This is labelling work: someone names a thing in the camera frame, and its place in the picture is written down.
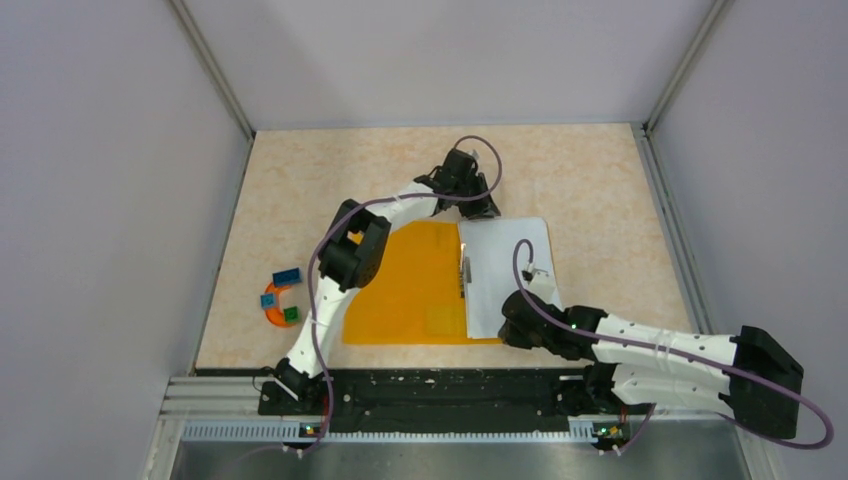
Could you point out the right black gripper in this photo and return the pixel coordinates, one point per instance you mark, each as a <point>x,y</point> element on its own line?
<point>510,335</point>

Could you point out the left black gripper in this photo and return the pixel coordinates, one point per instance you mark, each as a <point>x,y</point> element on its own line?
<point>480,209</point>

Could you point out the white paper sheet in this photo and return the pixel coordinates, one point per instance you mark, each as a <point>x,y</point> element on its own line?
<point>490,246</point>

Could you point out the metal folder clip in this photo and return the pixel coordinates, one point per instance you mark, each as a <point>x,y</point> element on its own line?
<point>464,270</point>

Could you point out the orange plastic folder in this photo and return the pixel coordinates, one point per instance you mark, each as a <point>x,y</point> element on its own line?
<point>415,298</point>

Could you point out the dark blue toy block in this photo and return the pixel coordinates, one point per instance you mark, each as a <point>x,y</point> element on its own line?
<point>286,277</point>

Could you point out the orange curved toy block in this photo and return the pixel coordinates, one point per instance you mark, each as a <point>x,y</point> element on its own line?
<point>285,299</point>

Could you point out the light blue toy cube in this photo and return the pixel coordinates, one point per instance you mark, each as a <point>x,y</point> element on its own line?
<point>268,301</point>

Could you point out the green toy cube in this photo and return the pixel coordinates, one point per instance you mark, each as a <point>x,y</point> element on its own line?
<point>291,315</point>

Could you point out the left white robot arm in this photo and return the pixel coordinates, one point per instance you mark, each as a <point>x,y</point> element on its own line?
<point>350,254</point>

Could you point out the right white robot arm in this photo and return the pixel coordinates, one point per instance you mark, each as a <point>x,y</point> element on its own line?
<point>744,377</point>

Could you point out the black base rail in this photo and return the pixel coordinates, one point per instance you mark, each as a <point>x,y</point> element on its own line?
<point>465,400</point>

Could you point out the white slotted cable duct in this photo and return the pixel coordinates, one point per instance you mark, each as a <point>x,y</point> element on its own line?
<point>281,431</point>

